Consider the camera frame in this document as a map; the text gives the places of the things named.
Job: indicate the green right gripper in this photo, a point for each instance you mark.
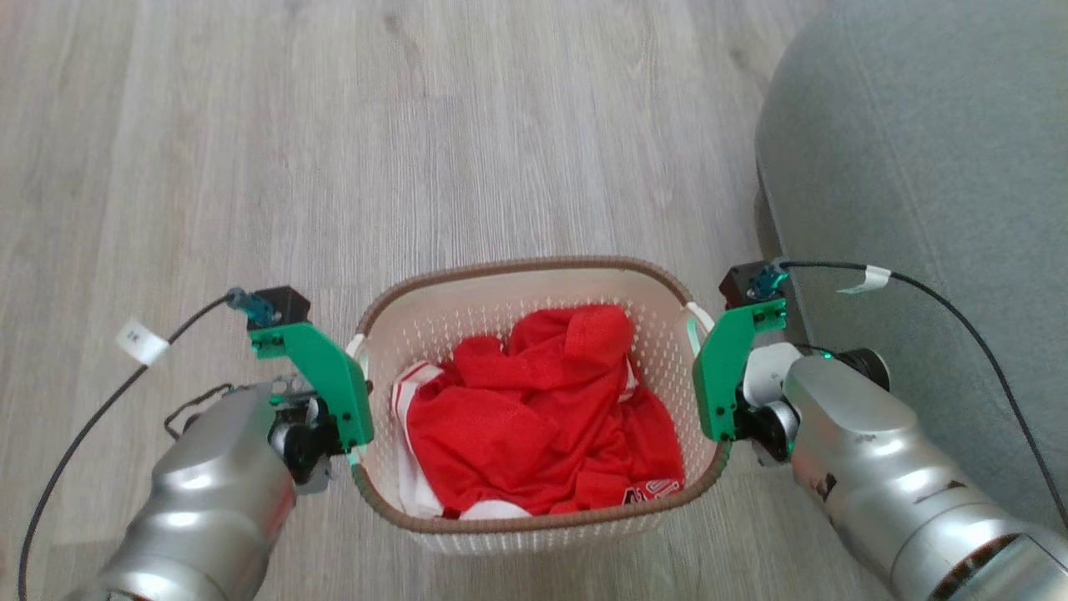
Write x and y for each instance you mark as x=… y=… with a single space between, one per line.
x=722 y=376

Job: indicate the grey fabric sofa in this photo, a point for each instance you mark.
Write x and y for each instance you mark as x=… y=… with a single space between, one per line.
x=918 y=142

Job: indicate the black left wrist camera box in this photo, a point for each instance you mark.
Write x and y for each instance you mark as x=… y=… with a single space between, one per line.
x=282 y=302

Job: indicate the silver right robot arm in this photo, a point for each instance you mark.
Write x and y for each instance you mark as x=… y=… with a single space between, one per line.
x=884 y=484

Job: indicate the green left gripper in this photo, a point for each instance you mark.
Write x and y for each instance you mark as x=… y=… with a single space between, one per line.
x=334 y=376

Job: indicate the red mesh sports garment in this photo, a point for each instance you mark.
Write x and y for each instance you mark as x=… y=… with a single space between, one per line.
x=517 y=417

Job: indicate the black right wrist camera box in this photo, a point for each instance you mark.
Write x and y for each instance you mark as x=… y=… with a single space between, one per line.
x=743 y=282

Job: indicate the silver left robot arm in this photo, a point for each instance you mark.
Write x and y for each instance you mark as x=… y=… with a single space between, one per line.
x=213 y=501

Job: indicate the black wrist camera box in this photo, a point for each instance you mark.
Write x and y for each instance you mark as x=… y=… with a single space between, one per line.
x=282 y=302
x=743 y=282

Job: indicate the white laundry basket brown rim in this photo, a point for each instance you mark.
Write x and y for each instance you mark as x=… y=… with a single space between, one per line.
x=517 y=288

